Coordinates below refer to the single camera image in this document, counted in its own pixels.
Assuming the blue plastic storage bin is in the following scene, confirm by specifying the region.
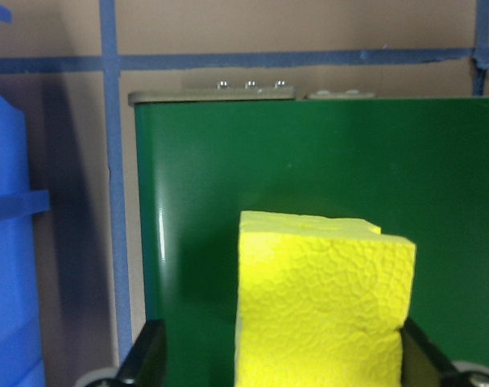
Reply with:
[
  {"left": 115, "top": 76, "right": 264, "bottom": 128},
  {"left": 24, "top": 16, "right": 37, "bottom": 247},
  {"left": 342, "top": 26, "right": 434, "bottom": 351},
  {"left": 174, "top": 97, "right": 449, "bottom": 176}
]
[{"left": 0, "top": 0, "right": 52, "bottom": 387}]

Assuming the green box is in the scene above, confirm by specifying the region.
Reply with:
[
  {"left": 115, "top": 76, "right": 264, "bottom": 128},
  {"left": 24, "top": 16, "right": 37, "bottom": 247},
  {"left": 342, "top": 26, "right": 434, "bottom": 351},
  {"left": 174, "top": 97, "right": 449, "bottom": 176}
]
[{"left": 127, "top": 78, "right": 489, "bottom": 387}]

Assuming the yellow foam cube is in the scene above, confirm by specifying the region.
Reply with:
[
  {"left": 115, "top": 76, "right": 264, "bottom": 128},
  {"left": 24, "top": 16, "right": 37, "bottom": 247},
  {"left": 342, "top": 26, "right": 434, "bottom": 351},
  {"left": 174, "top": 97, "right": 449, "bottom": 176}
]
[{"left": 234, "top": 209, "right": 416, "bottom": 387}]

